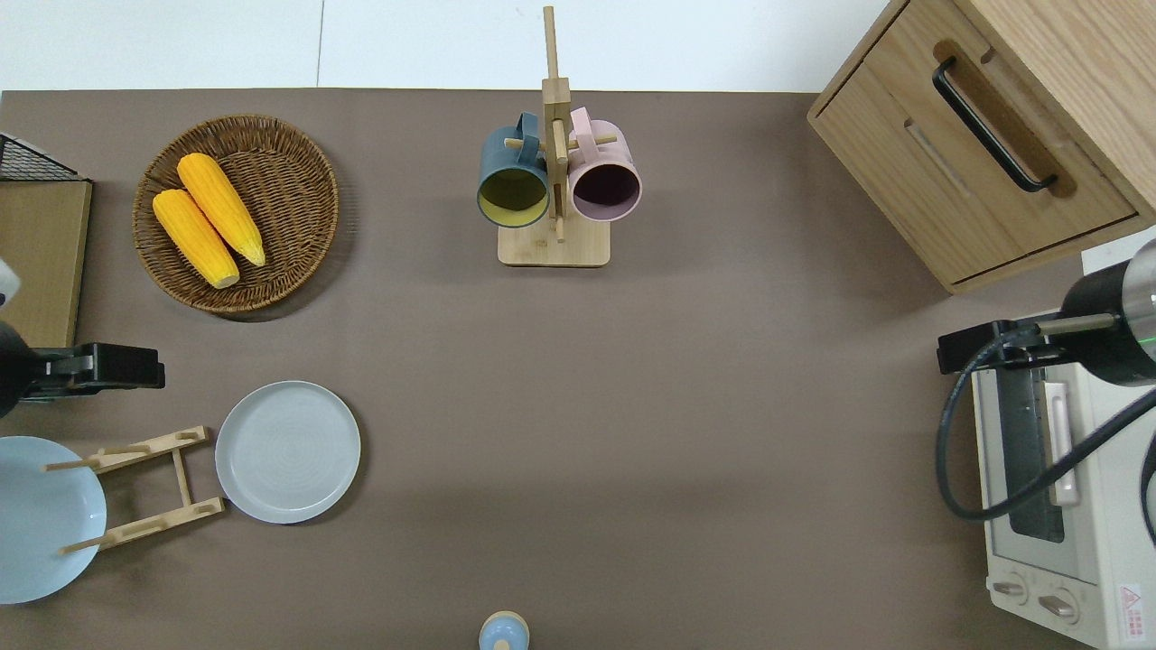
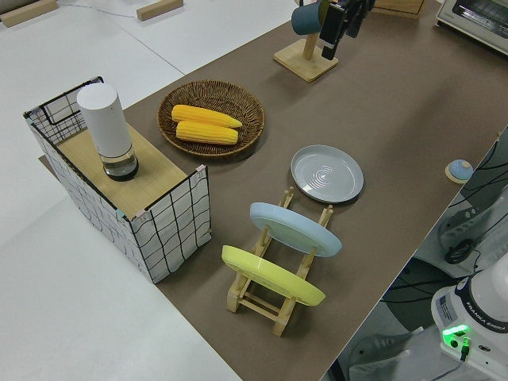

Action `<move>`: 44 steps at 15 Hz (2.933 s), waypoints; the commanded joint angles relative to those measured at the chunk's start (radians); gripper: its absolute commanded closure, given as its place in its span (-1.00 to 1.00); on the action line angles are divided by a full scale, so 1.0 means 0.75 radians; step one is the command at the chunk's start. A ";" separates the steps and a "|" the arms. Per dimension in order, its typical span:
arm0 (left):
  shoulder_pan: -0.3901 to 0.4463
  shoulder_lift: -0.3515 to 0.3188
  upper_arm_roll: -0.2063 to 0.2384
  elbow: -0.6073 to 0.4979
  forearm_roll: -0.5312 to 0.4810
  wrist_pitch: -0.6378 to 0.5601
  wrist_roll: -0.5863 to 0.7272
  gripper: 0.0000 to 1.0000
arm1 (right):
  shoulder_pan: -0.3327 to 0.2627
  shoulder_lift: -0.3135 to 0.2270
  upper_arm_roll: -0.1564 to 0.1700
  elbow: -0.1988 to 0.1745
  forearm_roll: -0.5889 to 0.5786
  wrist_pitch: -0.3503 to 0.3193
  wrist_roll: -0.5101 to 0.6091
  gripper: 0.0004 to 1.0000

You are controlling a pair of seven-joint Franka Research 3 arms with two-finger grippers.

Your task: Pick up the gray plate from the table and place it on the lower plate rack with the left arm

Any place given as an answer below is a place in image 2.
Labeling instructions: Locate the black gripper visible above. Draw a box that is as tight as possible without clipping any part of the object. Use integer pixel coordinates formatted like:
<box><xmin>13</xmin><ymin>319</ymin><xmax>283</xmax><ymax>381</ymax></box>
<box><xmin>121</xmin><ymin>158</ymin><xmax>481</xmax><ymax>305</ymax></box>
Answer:
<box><xmin>319</xmin><ymin>0</ymin><xmax>376</xmax><ymax>60</ymax></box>

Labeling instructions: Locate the gray plate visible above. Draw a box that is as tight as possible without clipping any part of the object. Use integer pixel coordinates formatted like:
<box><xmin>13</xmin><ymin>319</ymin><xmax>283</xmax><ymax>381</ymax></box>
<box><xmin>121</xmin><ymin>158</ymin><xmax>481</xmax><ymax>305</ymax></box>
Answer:
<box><xmin>290</xmin><ymin>144</ymin><xmax>365</xmax><ymax>204</ymax></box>

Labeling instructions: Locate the light blue plate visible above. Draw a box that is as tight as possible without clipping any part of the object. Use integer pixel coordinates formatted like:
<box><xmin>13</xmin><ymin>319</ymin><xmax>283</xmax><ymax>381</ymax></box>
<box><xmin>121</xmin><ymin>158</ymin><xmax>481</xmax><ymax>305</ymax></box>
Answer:
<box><xmin>249</xmin><ymin>202</ymin><xmax>343</xmax><ymax>258</ymax></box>

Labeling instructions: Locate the yellow plate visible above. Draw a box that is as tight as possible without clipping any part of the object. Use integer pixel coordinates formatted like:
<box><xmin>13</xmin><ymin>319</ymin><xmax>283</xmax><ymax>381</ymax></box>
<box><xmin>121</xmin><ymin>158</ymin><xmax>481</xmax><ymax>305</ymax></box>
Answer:
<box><xmin>221</xmin><ymin>244</ymin><xmax>327</xmax><ymax>307</ymax></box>

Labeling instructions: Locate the wooden plate rack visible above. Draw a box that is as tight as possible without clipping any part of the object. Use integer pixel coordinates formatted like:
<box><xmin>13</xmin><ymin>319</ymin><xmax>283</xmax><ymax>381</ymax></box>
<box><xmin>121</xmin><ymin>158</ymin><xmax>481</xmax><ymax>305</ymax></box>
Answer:
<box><xmin>226</xmin><ymin>187</ymin><xmax>334</xmax><ymax>337</ymax></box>

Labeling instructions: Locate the dark blue mug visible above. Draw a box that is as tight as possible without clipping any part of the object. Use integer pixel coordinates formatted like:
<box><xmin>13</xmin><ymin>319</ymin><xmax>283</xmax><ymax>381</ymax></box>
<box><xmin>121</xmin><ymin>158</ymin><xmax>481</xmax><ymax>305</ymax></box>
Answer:
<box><xmin>291</xmin><ymin>0</ymin><xmax>331</xmax><ymax>36</ymax></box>

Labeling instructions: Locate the wooden mug tree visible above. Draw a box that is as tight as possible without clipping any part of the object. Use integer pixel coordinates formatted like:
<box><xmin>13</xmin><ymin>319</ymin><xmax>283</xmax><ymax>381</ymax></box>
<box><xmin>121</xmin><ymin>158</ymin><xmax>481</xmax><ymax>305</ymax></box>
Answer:
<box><xmin>273</xmin><ymin>23</ymin><xmax>340</xmax><ymax>83</ymax></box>

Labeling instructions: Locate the brown wicker basket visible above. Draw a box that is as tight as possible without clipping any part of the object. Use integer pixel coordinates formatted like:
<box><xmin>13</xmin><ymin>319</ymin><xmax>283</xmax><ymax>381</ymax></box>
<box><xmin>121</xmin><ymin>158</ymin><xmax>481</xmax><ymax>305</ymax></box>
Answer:
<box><xmin>157</xmin><ymin>80</ymin><xmax>266</xmax><ymax>159</ymax></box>

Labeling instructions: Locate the cream toaster oven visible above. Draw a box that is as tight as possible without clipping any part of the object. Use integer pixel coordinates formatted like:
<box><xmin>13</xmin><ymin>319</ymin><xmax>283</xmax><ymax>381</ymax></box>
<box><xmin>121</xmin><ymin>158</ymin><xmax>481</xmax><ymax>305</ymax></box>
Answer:
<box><xmin>433</xmin><ymin>0</ymin><xmax>508</xmax><ymax>56</ymax></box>

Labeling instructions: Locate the yellow corn cob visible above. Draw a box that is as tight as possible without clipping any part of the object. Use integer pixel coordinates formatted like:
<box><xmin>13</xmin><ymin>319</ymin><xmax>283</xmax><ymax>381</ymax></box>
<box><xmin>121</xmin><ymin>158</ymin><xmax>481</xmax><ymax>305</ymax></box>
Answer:
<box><xmin>171</xmin><ymin>104</ymin><xmax>244</xmax><ymax>129</ymax></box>
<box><xmin>175</xmin><ymin>121</ymin><xmax>240</xmax><ymax>145</ymax></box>

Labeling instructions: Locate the wooden block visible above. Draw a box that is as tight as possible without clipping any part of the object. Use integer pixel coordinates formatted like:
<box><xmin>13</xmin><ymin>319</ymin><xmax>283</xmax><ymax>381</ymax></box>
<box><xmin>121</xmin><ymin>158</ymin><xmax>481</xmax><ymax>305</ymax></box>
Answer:
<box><xmin>0</xmin><ymin>0</ymin><xmax>57</xmax><ymax>28</ymax></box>
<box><xmin>136</xmin><ymin>0</ymin><xmax>184</xmax><ymax>21</ymax></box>

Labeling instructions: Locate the white cylindrical grinder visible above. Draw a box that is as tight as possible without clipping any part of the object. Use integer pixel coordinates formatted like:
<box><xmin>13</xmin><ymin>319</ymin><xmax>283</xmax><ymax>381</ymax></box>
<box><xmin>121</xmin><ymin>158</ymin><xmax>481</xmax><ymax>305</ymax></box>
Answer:
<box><xmin>76</xmin><ymin>83</ymin><xmax>140</xmax><ymax>183</ymax></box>

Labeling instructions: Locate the wire storage basket wooden lid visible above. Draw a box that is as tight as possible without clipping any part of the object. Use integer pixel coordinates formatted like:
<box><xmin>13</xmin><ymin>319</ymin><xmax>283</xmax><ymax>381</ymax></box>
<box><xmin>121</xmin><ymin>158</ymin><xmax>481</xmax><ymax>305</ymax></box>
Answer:
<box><xmin>22</xmin><ymin>75</ymin><xmax>211</xmax><ymax>285</ymax></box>

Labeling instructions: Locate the coiled black cable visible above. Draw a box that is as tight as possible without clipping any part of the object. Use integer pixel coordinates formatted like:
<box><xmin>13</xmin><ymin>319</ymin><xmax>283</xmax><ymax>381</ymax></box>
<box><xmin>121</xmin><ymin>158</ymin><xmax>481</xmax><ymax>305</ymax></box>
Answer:
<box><xmin>444</xmin><ymin>237</ymin><xmax>474</xmax><ymax>265</ymax></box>

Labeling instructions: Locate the black base cable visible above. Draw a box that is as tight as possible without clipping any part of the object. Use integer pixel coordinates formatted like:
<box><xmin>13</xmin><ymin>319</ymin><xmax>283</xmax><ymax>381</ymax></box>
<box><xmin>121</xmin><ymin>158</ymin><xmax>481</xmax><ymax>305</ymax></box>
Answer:
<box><xmin>456</xmin><ymin>336</ymin><xmax>473</xmax><ymax>363</ymax></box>

